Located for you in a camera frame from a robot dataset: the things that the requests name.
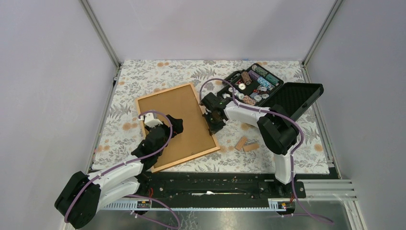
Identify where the wooden picture frame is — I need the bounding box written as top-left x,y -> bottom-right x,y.
135,82 -> 221,173

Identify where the brown cardboard backing board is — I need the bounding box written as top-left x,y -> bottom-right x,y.
139,86 -> 217,169

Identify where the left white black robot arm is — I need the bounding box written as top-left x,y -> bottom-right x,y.
54,110 -> 183,229

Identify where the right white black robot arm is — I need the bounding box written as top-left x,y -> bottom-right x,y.
200,93 -> 303,197

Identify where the small wooden block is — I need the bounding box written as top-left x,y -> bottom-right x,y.
235,136 -> 248,151
243,143 -> 259,152

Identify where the floral patterned table mat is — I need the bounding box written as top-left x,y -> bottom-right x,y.
92,60 -> 330,174

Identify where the black poker chip case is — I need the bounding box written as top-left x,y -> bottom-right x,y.
216,63 -> 324,120

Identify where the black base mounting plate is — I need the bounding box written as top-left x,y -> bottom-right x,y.
87,168 -> 338,208

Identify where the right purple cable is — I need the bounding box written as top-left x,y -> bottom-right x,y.
200,78 -> 334,225

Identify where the purple cable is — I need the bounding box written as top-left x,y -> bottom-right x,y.
200,78 -> 334,225
64,110 -> 181,230

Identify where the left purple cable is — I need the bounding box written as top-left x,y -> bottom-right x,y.
64,110 -> 181,230

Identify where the aluminium rail frame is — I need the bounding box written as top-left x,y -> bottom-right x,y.
86,179 -> 366,230

